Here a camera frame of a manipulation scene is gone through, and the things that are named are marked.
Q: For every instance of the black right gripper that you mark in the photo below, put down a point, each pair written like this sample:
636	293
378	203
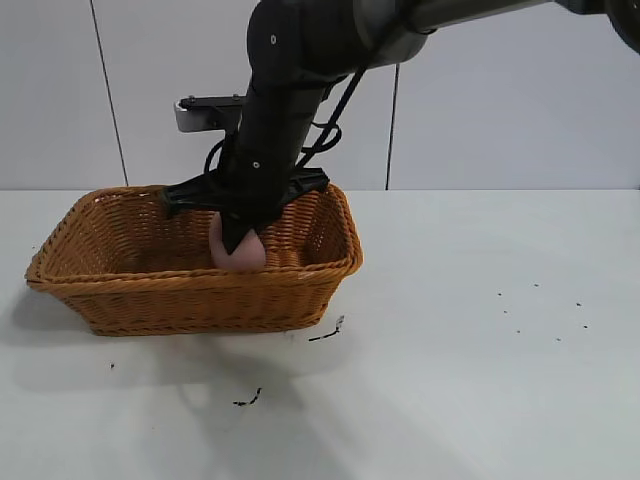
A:
257	180

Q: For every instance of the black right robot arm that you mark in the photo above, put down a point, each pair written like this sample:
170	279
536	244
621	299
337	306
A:
300	60

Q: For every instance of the brown woven wicker basket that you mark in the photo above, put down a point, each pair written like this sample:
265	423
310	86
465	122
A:
200	300

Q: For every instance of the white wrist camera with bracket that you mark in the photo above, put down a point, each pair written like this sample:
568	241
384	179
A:
200	117

